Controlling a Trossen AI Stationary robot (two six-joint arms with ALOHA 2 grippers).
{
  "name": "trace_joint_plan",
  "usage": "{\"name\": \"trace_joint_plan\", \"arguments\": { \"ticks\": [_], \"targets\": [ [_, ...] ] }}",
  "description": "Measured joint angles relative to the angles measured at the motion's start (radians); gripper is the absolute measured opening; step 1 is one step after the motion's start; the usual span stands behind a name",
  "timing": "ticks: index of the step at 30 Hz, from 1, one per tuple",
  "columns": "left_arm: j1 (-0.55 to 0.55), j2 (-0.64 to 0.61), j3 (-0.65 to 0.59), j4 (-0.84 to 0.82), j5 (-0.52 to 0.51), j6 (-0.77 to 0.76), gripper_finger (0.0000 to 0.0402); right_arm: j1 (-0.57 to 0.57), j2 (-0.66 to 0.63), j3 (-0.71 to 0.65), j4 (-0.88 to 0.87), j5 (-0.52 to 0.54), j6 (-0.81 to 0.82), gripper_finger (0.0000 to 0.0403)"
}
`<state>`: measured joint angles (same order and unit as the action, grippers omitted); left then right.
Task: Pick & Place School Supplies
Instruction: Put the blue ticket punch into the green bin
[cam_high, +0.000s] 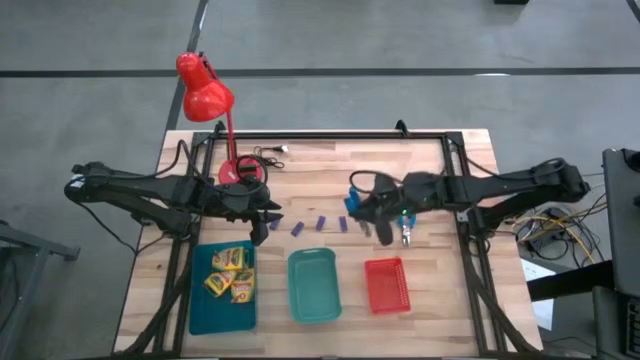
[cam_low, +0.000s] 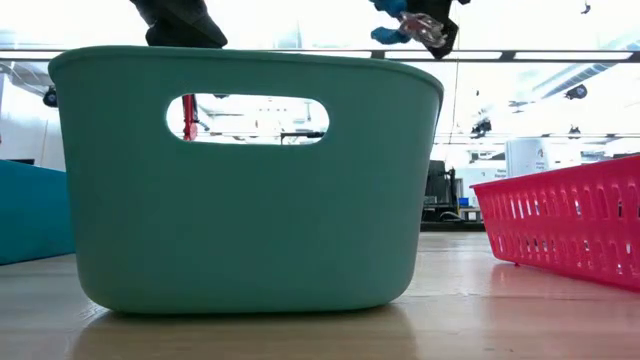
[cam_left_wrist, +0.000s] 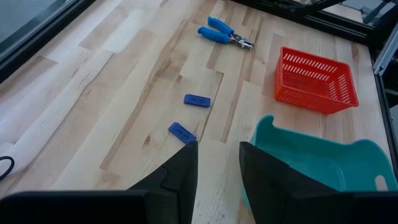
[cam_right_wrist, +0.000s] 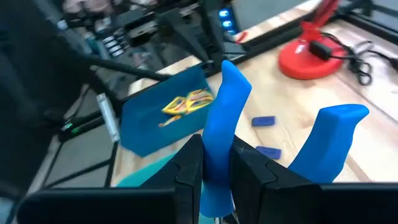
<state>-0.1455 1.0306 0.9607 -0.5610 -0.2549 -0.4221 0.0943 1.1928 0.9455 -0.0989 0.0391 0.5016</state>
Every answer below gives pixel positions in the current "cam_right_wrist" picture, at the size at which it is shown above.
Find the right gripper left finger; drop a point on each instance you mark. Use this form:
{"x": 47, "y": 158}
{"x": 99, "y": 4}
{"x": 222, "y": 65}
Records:
{"x": 189, "y": 174}

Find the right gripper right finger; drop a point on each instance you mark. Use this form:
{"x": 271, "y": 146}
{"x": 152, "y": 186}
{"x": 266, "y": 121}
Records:
{"x": 261, "y": 193}

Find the small rectangular eraser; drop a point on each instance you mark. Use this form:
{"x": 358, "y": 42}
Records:
{"x": 269, "y": 152}
{"x": 263, "y": 121}

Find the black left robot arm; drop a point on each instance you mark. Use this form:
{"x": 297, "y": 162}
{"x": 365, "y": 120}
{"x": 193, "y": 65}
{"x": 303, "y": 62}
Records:
{"x": 37, "y": 93}

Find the dark blue plastic bin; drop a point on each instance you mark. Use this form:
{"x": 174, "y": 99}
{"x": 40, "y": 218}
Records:
{"x": 143, "y": 124}

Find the red desk lamp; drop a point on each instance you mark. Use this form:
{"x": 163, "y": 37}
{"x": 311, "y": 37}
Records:
{"x": 298, "y": 62}

